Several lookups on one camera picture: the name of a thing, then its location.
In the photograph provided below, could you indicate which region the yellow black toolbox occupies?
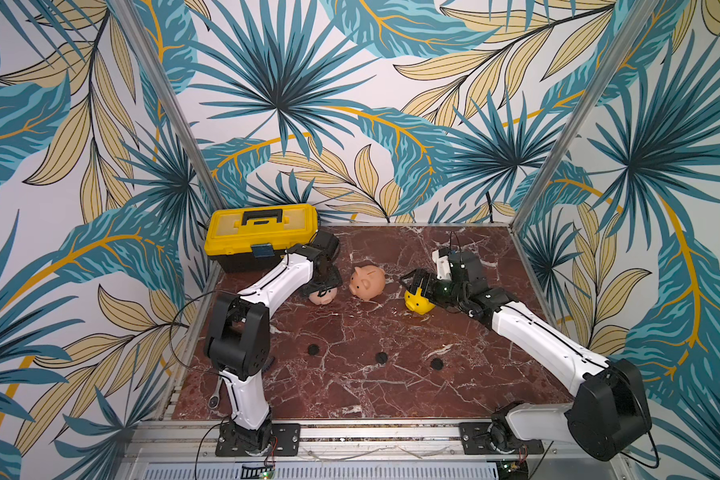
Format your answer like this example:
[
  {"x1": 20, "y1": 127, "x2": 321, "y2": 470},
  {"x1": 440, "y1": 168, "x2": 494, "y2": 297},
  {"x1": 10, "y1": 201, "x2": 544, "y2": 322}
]
[{"x1": 204, "y1": 203, "x2": 318, "y2": 274}]

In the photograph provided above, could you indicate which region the yellow piggy bank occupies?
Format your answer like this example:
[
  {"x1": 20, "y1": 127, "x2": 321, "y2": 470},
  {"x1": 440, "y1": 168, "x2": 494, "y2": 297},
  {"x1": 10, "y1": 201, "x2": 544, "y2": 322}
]
[{"x1": 404, "y1": 287, "x2": 435, "y2": 315}]

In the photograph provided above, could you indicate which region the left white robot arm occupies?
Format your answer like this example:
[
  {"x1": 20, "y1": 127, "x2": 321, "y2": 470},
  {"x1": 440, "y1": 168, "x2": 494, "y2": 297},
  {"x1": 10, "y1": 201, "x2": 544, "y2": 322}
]
[{"x1": 204, "y1": 230, "x2": 342, "y2": 454}]

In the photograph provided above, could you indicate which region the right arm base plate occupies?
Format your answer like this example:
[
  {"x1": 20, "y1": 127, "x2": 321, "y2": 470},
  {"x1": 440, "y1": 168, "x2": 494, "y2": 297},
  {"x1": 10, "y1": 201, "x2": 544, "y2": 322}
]
[{"x1": 458, "y1": 421, "x2": 544, "y2": 455}]

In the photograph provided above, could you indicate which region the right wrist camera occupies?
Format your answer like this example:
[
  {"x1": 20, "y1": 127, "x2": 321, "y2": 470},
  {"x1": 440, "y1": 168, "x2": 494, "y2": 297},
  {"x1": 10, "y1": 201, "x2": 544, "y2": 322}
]
[{"x1": 432, "y1": 247, "x2": 453, "y2": 281}]

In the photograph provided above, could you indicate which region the aluminium front rail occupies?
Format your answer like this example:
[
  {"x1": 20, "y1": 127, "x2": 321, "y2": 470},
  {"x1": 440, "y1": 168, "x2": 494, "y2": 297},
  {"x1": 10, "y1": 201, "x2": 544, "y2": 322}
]
[{"x1": 124, "y1": 418, "x2": 589, "y2": 462}]

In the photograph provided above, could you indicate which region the silver ratchet wrench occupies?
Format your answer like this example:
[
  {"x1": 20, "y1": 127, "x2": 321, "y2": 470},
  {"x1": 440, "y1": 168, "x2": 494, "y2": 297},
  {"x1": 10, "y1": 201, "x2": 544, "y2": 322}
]
[{"x1": 207, "y1": 374, "x2": 223, "y2": 410}]

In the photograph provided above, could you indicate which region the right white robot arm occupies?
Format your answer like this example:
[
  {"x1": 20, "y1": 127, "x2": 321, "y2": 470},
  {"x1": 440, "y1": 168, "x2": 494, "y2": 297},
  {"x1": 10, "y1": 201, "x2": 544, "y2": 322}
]
[{"x1": 399, "y1": 248, "x2": 652, "y2": 461}]

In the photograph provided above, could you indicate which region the pink piggy bank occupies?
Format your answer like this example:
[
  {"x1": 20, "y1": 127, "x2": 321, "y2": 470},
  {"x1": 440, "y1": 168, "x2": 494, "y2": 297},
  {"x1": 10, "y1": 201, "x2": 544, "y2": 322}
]
[
  {"x1": 308, "y1": 287, "x2": 338, "y2": 306},
  {"x1": 349, "y1": 265, "x2": 386, "y2": 301}
]

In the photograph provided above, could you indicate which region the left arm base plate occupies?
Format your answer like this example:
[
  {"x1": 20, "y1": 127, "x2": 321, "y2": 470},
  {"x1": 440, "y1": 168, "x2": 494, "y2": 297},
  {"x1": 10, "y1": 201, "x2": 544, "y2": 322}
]
[{"x1": 215, "y1": 421, "x2": 301, "y2": 458}]

